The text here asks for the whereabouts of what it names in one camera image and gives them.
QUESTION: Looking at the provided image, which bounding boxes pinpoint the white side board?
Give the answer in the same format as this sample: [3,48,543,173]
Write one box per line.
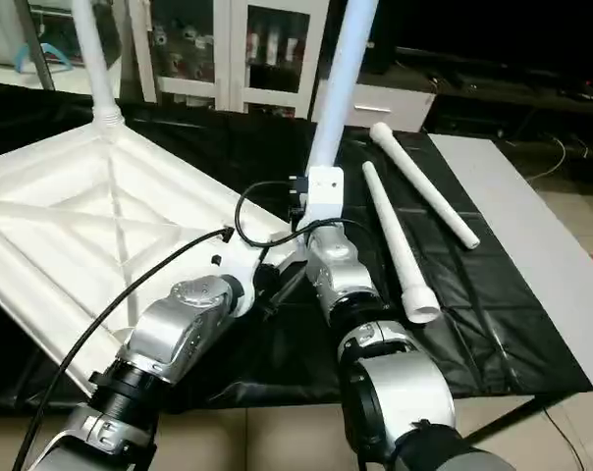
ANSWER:
[429,134,593,390]

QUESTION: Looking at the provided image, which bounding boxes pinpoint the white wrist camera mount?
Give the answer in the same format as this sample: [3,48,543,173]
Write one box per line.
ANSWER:
[304,167,346,233]
[210,231,280,300]

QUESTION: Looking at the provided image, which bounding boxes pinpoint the teal small stool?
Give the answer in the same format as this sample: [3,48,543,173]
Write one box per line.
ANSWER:
[16,39,74,76]

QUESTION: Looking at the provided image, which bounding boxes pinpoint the white drawer unit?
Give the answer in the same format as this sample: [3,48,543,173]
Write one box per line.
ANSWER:
[316,83,437,134]

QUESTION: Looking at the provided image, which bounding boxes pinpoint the white plastic table top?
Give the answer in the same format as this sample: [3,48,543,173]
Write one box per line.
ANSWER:
[0,118,309,395]

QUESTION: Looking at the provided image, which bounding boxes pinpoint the black plastic mat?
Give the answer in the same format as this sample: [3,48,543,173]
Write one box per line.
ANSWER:
[0,80,592,411]

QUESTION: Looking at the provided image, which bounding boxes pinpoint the white glass door cabinet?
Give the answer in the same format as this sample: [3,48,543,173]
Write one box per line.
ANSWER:
[128,0,329,119]

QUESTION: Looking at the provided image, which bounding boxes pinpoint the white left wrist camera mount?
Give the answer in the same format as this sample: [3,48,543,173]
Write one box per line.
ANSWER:
[210,231,280,300]

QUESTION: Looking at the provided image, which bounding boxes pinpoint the white plastic table leg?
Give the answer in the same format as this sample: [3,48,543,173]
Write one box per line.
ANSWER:
[361,161,442,326]
[71,0,127,125]
[304,0,379,180]
[369,122,481,251]

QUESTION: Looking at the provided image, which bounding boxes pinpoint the black metal table leg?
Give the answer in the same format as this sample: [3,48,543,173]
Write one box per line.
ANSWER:
[463,392,551,445]

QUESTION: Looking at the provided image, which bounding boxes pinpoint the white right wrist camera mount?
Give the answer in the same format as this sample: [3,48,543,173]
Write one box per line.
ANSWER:
[304,167,346,233]

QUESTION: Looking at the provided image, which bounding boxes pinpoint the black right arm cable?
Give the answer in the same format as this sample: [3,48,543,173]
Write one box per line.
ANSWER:
[235,180,322,252]

